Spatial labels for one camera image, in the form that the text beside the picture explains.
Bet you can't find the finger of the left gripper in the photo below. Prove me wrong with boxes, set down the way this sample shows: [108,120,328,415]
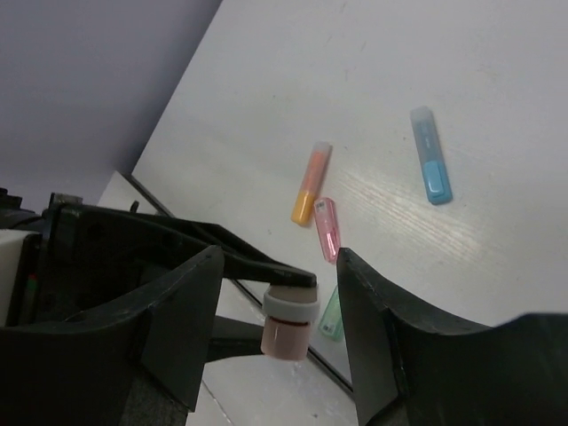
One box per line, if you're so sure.
[52,204,317,288]

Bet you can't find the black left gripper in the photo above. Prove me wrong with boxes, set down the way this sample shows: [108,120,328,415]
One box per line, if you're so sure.
[0,185,178,327]

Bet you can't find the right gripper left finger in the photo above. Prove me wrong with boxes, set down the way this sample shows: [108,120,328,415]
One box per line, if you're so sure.
[1,247,224,425]

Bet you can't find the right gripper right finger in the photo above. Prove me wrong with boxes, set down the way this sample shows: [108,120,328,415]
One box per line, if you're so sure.
[336,248,567,425]

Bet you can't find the pink pencil sharpener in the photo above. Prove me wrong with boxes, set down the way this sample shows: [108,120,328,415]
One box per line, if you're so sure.
[261,285,320,361]

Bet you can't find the green correction tape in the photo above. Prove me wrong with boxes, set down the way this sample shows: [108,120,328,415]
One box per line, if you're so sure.
[319,287,343,342]

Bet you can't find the pink utility knife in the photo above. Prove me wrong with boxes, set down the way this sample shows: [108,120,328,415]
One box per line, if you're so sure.
[314,197,341,264]

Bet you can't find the orange pink highlighter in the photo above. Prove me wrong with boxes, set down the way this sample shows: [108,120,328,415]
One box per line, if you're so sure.
[291,141,332,226]

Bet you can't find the blue highlighter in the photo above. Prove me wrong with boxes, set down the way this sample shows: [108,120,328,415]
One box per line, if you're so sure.
[410,106,453,205]

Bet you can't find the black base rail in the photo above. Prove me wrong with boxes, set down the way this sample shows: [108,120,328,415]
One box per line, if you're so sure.
[121,173,353,398]

